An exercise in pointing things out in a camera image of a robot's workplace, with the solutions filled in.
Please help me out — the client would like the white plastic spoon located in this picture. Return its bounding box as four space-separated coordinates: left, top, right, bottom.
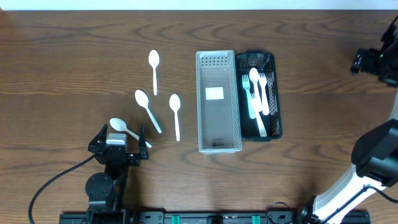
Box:
169 94 181 142
109 118 139 140
134 90 162 133
249 68 262 109
149 50 160 95

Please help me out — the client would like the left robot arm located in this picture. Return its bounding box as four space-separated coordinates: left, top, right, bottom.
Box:
85 124 149 224

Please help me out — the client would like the white label in basket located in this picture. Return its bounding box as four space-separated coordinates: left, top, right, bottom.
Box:
205 87 224 100

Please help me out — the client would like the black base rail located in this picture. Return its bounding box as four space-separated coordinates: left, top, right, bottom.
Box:
58 210 371 224

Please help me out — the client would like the white plastic fork light-blue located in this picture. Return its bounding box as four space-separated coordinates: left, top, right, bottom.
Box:
242 75 256 119

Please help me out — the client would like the black plastic basket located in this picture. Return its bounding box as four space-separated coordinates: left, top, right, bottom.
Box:
235 50 282 142

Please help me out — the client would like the clear plastic basket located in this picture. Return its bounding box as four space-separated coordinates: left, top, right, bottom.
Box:
196 50 242 154

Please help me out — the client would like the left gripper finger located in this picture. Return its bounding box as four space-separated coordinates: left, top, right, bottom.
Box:
89 124 108 146
138 126 148 154

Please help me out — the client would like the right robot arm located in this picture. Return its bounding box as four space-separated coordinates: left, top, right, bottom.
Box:
293 19 397 224

